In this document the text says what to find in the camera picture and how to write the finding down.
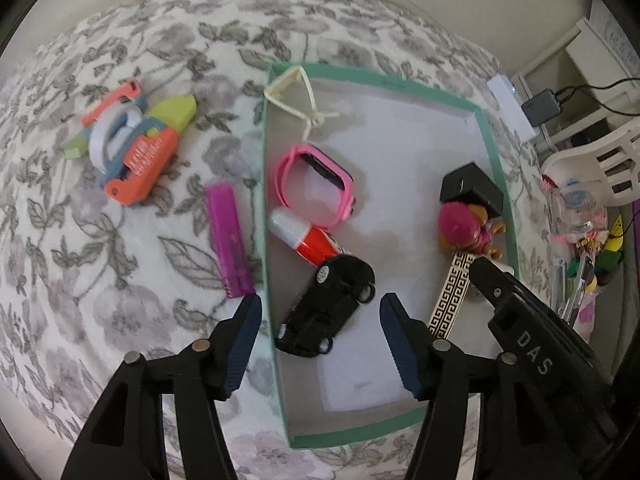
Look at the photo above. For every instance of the white tape roll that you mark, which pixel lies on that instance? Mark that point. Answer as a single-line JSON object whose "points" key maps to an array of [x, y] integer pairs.
{"points": [[97, 147]]}

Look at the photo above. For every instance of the salmon blue toy knife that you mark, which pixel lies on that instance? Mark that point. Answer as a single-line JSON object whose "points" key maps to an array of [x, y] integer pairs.
{"points": [[112, 100]]}

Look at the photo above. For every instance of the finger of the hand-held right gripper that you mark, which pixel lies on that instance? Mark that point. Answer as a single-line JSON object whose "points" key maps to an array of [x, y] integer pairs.
{"points": [[492, 280]]}

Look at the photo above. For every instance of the pink wrist watch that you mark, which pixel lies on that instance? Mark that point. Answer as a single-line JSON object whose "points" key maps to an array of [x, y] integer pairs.
{"points": [[345, 195]]}

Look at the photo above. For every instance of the black cube charger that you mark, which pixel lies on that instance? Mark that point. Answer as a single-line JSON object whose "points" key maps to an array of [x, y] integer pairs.
{"points": [[470, 185]]}

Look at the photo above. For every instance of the purple comb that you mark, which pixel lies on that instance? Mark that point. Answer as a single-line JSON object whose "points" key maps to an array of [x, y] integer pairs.
{"points": [[230, 240]]}

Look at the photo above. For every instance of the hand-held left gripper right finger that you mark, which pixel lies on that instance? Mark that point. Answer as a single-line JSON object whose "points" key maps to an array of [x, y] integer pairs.
{"points": [[400, 345]]}

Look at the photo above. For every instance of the white plastic chair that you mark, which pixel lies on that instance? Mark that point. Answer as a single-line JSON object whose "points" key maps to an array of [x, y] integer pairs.
{"points": [[620, 145]]}

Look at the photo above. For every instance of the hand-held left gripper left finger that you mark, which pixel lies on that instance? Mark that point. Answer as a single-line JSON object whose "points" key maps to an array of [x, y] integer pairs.
{"points": [[245, 345]]}

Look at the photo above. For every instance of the black toy car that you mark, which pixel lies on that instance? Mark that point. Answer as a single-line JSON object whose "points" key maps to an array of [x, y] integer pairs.
{"points": [[325, 305]]}

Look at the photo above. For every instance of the black gold patterned strip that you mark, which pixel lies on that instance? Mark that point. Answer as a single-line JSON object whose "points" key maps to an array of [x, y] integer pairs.
{"points": [[450, 300]]}

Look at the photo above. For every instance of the red white tube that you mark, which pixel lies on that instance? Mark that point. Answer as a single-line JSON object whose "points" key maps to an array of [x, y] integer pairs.
{"points": [[310, 242]]}

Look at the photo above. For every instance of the floral fleece blanket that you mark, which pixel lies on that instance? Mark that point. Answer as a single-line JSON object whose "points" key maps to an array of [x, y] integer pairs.
{"points": [[150, 270]]}

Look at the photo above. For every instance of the pink haired doll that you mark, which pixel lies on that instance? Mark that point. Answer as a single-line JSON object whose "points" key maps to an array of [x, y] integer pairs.
{"points": [[460, 225]]}

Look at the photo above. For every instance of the grey power adapter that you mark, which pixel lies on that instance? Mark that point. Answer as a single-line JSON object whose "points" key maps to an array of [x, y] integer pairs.
{"points": [[542, 107]]}

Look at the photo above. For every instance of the orange blue toy knife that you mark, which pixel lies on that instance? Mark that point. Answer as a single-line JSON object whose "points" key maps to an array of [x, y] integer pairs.
{"points": [[145, 160]]}

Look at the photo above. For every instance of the teal rimmed cardboard box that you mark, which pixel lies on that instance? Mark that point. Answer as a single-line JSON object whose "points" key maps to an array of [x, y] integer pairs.
{"points": [[400, 160]]}

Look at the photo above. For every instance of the cream hair claw clip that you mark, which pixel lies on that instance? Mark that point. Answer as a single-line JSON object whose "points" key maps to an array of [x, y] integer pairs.
{"points": [[318, 120]]}

